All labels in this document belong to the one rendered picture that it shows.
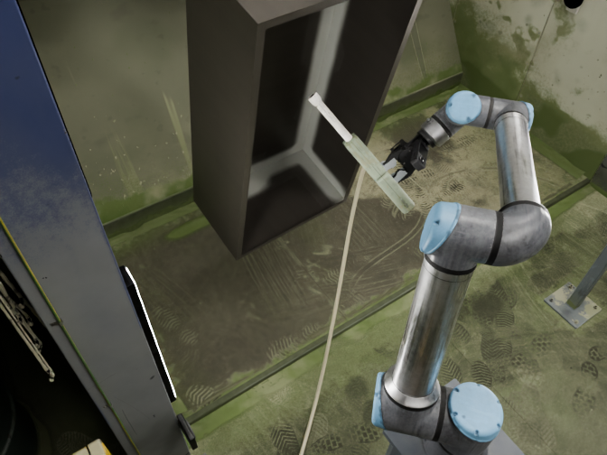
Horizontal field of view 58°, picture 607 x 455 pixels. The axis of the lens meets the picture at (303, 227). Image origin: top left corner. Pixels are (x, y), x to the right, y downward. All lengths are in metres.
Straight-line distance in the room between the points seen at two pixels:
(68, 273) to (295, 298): 1.68
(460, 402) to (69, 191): 1.09
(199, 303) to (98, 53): 1.30
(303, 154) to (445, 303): 1.56
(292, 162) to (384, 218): 0.71
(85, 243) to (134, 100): 1.89
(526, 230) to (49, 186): 0.90
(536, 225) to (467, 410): 0.58
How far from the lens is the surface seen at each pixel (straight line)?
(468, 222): 1.17
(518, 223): 1.20
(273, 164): 2.62
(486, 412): 1.60
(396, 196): 1.76
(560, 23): 3.53
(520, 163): 1.42
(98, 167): 2.95
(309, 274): 2.80
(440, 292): 1.26
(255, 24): 1.40
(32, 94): 0.93
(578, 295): 2.98
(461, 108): 1.65
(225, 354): 2.58
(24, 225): 1.07
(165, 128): 3.01
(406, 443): 1.80
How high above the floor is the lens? 2.31
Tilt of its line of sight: 49 degrees down
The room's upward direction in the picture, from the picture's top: 2 degrees clockwise
